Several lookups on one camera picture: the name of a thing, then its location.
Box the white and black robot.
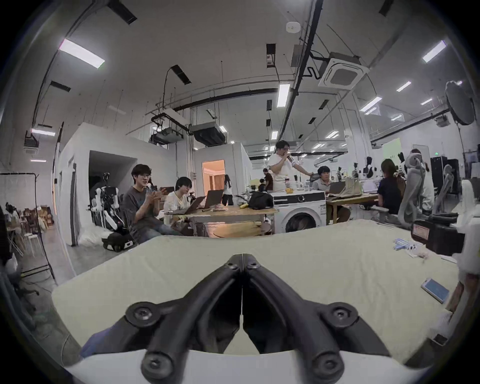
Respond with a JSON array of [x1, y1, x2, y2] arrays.
[[89, 172, 136, 253]]

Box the black bag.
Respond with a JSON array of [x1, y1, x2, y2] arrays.
[[248, 191, 275, 211]]

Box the person's right hand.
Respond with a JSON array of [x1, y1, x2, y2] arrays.
[[448, 279, 469, 313]]

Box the white phone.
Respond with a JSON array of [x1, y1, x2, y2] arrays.
[[420, 277, 450, 304]]

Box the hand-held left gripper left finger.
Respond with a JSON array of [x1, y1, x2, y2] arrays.
[[125, 254, 244, 382]]

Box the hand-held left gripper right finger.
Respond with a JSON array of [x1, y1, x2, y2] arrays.
[[243, 254, 391, 382]]

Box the studio light on stand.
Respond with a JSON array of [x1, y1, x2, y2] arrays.
[[445, 80, 477, 181]]

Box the white washing machine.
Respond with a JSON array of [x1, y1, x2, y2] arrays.
[[272, 190, 327, 235]]

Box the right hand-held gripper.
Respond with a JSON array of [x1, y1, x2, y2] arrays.
[[411, 179, 480, 276]]

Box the wooden table with laptops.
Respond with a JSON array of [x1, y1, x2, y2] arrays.
[[325, 179, 380, 225], [165, 189, 278, 238]]

